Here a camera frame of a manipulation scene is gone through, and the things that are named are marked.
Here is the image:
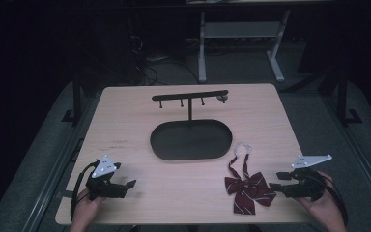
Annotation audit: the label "person's right hand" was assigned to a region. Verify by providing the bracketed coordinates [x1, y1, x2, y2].
[296, 170, 342, 225]

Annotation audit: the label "grey metal floor rail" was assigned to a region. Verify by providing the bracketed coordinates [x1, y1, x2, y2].
[20, 93, 98, 232]
[320, 95, 371, 214]

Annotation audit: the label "white metal desk frame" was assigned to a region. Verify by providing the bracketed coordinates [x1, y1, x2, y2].
[197, 9, 292, 84]

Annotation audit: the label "person's left hand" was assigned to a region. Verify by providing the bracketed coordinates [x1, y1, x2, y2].
[72, 188, 106, 225]

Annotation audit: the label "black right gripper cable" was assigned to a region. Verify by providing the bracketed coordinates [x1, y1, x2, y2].
[312, 169, 350, 226]

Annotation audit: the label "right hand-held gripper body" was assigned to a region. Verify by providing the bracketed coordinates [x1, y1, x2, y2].
[281, 154, 333, 202]

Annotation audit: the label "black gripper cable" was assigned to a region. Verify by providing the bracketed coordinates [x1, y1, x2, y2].
[312, 169, 350, 226]
[70, 159, 100, 221]

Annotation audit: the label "dark red striped bow tie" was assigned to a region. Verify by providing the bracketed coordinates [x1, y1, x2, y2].
[224, 142, 277, 216]

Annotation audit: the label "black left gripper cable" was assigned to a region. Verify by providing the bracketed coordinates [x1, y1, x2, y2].
[70, 159, 100, 221]

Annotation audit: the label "black floor cables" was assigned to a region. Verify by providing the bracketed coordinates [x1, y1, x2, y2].
[127, 28, 201, 87]

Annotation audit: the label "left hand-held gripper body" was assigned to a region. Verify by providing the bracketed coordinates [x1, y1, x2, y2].
[85, 154, 128, 201]

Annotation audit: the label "black metal stand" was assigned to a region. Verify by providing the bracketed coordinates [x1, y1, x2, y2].
[333, 64, 364, 127]
[61, 61, 85, 127]

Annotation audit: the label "black hook stand with tray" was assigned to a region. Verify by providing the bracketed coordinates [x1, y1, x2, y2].
[149, 89, 234, 161]

